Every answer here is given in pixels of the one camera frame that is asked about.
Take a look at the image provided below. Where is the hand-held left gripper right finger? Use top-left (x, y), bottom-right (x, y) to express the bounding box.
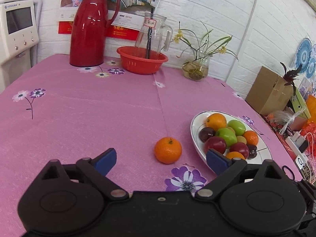
top-left (195, 149), bottom-right (283, 200)

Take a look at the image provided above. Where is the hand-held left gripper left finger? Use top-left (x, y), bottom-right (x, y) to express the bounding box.
top-left (41, 148), bottom-right (129, 200)

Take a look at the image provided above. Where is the red apple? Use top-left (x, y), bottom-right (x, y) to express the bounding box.
top-left (204, 136), bottom-right (227, 155)
top-left (229, 142), bottom-right (250, 159)

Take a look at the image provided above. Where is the orange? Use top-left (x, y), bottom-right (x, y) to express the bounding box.
top-left (226, 151), bottom-right (246, 160)
top-left (206, 113), bottom-right (227, 131)

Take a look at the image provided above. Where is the green apple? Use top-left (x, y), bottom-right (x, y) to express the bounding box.
top-left (227, 120), bottom-right (246, 136)
top-left (215, 128), bottom-right (237, 147)

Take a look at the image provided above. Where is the dark red plum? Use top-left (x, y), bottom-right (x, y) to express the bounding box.
top-left (199, 127), bottom-right (216, 143)
top-left (247, 144), bottom-right (258, 160)

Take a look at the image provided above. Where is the white plate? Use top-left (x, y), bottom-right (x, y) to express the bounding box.
top-left (190, 111), bottom-right (273, 172)

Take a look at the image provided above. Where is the tangerine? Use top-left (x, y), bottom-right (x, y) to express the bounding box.
top-left (243, 130), bottom-right (259, 146)
top-left (154, 137), bottom-right (182, 164)

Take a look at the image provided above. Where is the pink floral tablecloth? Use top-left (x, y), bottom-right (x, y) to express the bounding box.
top-left (0, 54), bottom-right (304, 237)

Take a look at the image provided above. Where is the white power strip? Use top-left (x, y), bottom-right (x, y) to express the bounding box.
top-left (285, 132), bottom-right (309, 156)

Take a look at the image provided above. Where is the clear plastic bag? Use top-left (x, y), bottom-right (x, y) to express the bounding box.
top-left (268, 109), bottom-right (307, 135)

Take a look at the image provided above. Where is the red plastic bag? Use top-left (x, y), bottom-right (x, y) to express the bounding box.
top-left (302, 123), bottom-right (316, 141)

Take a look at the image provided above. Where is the cardboard box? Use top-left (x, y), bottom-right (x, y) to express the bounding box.
top-left (245, 66), bottom-right (294, 116)

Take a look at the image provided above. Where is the glass vase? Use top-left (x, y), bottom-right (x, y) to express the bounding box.
top-left (182, 55), bottom-right (210, 81)

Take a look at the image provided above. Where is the green box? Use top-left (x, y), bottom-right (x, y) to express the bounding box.
top-left (290, 87), bottom-right (311, 119)

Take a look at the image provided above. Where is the orange container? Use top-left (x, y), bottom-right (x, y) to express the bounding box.
top-left (305, 94), bottom-right (316, 126)

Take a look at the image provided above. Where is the red plastic basket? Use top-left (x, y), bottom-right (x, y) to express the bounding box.
top-left (117, 46), bottom-right (169, 75)

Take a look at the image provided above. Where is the purple leaf plant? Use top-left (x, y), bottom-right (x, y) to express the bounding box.
top-left (280, 62), bottom-right (303, 97)

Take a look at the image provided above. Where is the green flowering plant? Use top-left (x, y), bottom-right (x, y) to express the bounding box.
top-left (174, 21), bottom-right (239, 62)

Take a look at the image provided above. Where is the black stirring stick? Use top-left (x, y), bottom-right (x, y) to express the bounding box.
top-left (146, 7), bottom-right (155, 59)

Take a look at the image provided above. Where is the red thermos jug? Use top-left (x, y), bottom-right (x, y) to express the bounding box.
top-left (69, 0), bottom-right (120, 68)

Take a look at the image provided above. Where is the medium blue patterned plate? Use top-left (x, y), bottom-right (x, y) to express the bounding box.
top-left (307, 57), bottom-right (316, 79)

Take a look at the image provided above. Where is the glass pitcher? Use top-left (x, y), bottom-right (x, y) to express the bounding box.
top-left (134, 12), bottom-right (173, 60)

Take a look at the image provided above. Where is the large blue patterned plate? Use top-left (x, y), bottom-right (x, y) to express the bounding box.
top-left (295, 38), bottom-right (313, 74)

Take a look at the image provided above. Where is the white machine with screen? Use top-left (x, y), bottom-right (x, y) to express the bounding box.
top-left (0, 0), bottom-right (42, 93)

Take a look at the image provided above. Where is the dark hair tie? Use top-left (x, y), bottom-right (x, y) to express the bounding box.
top-left (281, 166), bottom-right (295, 180)

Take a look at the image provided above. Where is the white wall conduit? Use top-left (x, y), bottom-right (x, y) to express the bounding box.
top-left (227, 0), bottom-right (262, 83)

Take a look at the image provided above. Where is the wall poster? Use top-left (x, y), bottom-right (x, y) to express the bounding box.
top-left (58, 0), bottom-right (168, 41)

